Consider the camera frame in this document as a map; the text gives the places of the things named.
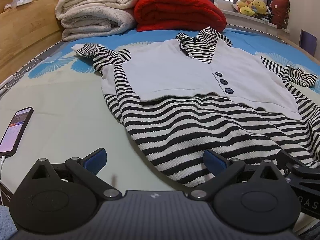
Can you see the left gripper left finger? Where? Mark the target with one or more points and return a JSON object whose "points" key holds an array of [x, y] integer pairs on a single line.
{"points": [[86, 170]]}

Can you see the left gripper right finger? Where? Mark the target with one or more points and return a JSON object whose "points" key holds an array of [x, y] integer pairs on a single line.
{"points": [[225, 173]]}

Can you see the striped black white hooded top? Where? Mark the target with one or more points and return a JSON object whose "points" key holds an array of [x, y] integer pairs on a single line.
{"points": [[182, 96]]}

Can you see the blue cream patterned bed mat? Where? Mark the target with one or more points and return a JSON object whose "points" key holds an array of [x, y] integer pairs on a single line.
{"points": [[71, 119]]}

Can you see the smartphone in black case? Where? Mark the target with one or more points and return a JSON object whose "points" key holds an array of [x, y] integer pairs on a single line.
{"points": [[14, 132]]}

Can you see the purple box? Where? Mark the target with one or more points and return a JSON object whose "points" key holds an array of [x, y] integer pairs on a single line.
{"points": [[308, 42]]}

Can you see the wooden headboard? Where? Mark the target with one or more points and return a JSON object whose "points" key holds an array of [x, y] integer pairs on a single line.
{"points": [[26, 31]]}

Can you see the folded cream quilt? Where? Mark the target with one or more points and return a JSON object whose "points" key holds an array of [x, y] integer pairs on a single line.
{"points": [[92, 18]]}

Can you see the yellow plush toys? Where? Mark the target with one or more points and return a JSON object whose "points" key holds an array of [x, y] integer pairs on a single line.
{"points": [[252, 8]]}

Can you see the red folded blanket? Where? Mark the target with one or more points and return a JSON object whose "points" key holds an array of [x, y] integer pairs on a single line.
{"points": [[190, 15]]}

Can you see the dark red plush toy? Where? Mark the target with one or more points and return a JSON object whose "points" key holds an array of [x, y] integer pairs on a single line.
{"points": [[280, 11]]}

